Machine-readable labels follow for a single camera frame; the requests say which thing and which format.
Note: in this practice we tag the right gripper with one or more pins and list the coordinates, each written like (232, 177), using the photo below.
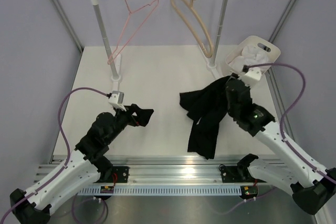
(231, 77)

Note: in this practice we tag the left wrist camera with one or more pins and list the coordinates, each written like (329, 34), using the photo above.
(115, 99)

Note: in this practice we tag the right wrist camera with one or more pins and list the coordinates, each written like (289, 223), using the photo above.
(251, 75)

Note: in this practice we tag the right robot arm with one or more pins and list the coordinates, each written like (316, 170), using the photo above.
(308, 182)

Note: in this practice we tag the white clothes rack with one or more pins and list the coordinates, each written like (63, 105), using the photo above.
(209, 56)

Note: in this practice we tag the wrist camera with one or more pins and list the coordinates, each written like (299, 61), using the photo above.
(251, 75)
(115, 99)

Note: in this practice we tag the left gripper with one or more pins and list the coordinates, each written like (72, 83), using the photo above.
(143, 116)

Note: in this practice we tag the white cloth in basket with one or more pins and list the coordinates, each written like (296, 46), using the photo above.
(250, 55)

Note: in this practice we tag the slotted cable duct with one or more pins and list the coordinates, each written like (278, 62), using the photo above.
(162, 190)

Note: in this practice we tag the pink wire hanger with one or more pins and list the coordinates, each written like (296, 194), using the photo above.
(129, 29)

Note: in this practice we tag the aluminium mounting rail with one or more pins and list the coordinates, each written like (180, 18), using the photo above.
(174, 170)

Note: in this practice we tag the white plastic basket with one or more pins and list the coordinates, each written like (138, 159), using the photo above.
(271, 50)

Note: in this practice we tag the black t shirt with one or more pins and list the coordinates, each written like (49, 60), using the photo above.
(206, 108)

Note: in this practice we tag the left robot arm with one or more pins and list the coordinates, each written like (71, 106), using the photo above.
(85, 165)

